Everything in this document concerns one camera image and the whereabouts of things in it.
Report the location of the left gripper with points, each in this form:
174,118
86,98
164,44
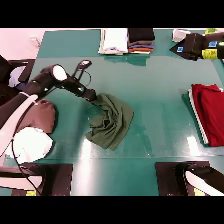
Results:
88,94

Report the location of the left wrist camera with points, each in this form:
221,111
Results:
83,64

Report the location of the orange garment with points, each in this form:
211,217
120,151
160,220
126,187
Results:
140,50

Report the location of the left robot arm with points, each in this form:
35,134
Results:
50,80

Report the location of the blue garment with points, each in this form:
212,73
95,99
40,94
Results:
141,46

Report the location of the black garment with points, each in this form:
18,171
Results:
141,35

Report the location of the green garment with white stripe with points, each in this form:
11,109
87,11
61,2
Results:
190,106

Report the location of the green T-shirt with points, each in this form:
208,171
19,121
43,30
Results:
111,123

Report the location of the red garment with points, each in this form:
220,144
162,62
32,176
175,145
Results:
211,115

